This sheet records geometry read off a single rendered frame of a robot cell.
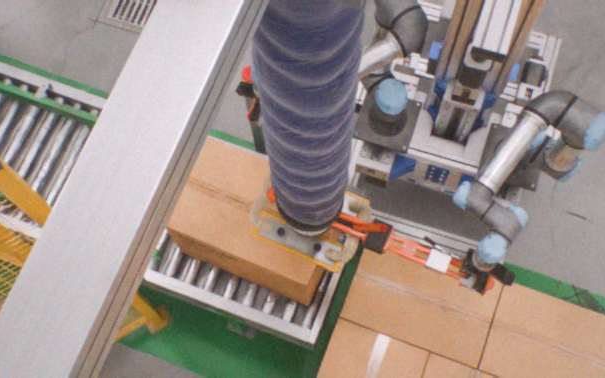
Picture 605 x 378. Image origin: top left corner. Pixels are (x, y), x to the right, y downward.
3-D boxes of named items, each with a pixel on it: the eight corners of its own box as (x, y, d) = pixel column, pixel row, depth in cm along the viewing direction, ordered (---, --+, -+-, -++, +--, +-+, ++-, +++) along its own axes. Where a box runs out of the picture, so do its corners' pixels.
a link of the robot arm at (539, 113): (547, 69, 245) (452, 196, 238) (578, 89, 242) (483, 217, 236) (539, 83, 256) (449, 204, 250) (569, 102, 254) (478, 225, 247)
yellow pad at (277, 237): (250, 236, 286) (248, 232, 281) (262, 211, 288) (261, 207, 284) (338, 274, 281) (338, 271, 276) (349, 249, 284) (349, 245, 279)
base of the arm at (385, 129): (374, 96, 314) (375, 85, 305) (411, 107, 313) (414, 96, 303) (362, 130, 310) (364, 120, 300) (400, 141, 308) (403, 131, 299)
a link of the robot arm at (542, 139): (514, 124, 299) (523, 109, 286) (546, 145, 296) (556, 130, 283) (496, 148, 296) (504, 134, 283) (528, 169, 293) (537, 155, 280)
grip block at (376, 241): (360, 246, 273) (361, 242, 268) (371, 221, 276) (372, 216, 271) (383, 256, 272) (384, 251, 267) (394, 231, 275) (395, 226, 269)
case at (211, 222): (180, 251, 346) (163, 224, 308) (220, 171, 358) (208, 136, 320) (308, 306, 337) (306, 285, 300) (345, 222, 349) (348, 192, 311)
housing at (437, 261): (423, 268, 270) (424, 265, 266) (430, 250, 272) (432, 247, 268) (442, 277, 269) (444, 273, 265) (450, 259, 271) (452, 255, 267)
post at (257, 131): (258, 169, 416) (239, 81, 322) (263, 158, 418) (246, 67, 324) (270, 173, 416) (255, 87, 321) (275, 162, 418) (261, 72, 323)
